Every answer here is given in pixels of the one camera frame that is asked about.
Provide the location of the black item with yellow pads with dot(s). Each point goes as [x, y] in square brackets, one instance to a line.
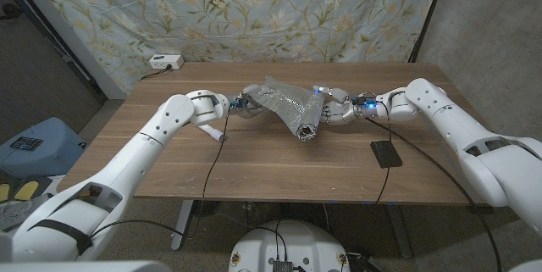
[25, 189]

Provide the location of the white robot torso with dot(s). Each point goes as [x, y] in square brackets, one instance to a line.
[292, 242]

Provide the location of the grey sneaker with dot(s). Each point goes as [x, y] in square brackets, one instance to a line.
[17, 212]

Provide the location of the black backdrop stand pole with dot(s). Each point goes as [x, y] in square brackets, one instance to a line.
[425, 13]

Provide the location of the black patterned card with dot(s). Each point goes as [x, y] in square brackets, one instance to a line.
[26, 143]

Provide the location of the blue plastic bin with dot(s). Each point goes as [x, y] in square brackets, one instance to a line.
[46, 149]

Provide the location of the crinkled aluminum foil sheet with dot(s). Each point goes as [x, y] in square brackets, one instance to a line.
[296, 107]

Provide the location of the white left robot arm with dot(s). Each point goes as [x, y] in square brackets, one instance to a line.
[127, 166]

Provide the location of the white power strip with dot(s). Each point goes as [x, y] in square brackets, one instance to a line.
[166, 61]

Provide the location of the black package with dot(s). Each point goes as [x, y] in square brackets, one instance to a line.
[386, 154]

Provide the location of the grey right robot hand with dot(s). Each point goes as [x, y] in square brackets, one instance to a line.
[345, 111]

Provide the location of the white cardboard tube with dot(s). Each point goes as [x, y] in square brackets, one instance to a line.
[214, 134]

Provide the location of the black torso connector box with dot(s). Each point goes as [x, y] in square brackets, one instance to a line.
[281, 266]

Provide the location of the grey perforated panel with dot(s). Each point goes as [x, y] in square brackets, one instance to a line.
[34, 73]

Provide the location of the grey table leg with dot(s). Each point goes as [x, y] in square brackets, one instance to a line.
[182, 225]
[400, 231]

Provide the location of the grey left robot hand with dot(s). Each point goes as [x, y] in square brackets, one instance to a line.
[250, 102]

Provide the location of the floral print backdrop cloth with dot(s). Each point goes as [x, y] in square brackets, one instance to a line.
[254, 9]

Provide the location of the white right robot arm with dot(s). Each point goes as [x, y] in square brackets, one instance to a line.
[474, 145]

